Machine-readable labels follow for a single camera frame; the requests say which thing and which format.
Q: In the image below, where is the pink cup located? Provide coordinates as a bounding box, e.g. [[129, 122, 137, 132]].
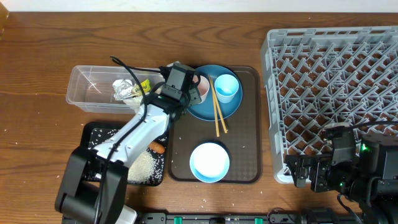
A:
[[193, 75, 210, 104]]

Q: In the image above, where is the green snack wrapper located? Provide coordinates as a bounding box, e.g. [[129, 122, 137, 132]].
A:
[[131, 79, 152, 96]]

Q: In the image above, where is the grey dishwasher rack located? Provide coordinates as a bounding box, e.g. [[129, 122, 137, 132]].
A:
[[261, 26, 397, 184]]

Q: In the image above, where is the clear plastic bin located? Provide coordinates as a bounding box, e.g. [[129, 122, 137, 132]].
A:
[[65, 65, 174, 116]]

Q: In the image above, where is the wooden chopstick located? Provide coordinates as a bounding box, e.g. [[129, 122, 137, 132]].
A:
[[208, 76, 220, 137], [215, 93, 228, 134]]

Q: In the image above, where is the orange carrot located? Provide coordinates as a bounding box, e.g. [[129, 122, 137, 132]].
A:
[[148, 141, 165, 154]]

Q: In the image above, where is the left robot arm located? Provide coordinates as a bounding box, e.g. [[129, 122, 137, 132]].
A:
[[55, 63, 200, 223]]

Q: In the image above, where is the white rice pile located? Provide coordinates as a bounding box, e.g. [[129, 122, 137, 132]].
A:
[[90, 129, 165, 184]]

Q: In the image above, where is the dark blue plate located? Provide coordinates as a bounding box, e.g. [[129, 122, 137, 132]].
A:
[[188, 65, 243, 121]]

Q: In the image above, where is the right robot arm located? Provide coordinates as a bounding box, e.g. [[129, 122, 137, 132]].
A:
[[285, 126, 397, 223]]

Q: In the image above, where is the right wooden chopstick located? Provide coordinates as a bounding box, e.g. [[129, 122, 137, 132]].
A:
[[215, 93, 228, 134]]

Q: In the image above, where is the brown serving tray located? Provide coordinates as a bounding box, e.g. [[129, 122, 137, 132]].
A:
[[167, 67, 262, 184]]

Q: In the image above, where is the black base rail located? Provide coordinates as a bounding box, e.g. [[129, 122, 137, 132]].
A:
[[61, 212, 358, 224]]

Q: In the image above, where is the left wooden chopstick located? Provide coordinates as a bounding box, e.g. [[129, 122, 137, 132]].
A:
[[208, 76, 220, 137]]

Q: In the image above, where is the light blue bowl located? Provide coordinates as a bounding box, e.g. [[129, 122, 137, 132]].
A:
[[189, 142, 230, 183]]

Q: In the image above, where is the aluminium foil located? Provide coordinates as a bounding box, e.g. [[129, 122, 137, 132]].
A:
[[112, 79, 134, 101]]

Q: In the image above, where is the black waste tray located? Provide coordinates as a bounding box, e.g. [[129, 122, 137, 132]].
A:
[[80, 121, 165, 186]]

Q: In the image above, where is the white napkin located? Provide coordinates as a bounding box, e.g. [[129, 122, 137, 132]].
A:
[[123, 95, 143, 113]]

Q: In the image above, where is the light blue cup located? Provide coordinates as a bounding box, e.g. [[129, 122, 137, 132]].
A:
[[215, 74, 239, 103]]

